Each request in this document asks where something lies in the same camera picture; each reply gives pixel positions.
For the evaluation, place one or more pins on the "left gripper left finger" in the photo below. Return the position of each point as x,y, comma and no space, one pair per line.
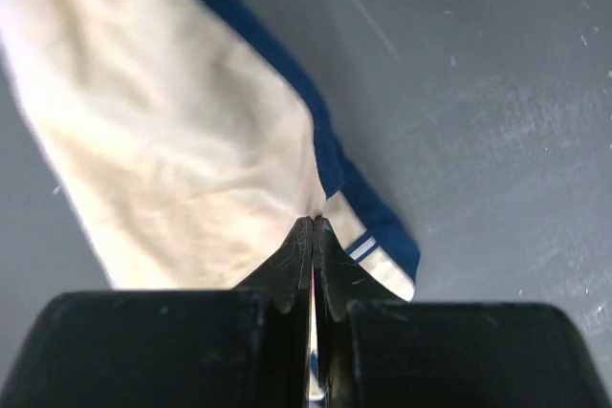
244,347

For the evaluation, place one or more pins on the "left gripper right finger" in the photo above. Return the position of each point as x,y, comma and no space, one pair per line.
378,350

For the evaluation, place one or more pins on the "beige underwear navy trim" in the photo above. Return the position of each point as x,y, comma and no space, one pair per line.
189,141

